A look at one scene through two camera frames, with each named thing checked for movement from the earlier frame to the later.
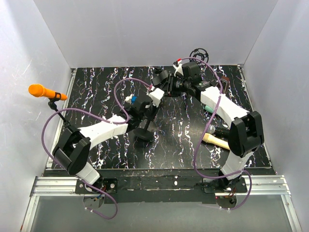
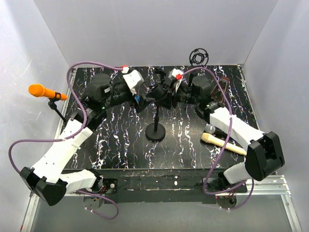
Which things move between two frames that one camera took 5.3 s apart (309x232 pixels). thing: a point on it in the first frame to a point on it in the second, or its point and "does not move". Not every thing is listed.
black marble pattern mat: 180,121 does not move
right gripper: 170,91 to 166,101
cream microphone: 215,140 does not move
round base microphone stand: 144,132 to 156,131
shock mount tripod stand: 200,55 does not move
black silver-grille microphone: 221,132 does not move
